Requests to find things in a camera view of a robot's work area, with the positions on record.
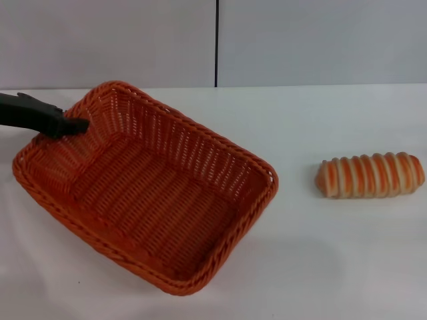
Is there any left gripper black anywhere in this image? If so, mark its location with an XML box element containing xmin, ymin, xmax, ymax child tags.
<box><xmin>0</xmin><ymin>92</ymin><xmax>91</xmax><ymax>139</ymax></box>

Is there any orange woven plastic basket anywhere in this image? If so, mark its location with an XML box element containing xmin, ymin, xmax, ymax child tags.
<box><xmin>12</xmin><ymin>79</ymin><xmax>280</xmax><ymax>297</ymax></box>

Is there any striped twisted bread loaf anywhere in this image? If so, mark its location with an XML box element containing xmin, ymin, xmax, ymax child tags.
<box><xmin>315</xmin><ymin>151</ymin><xmax>426</xmax><ymax>200</ymax></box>

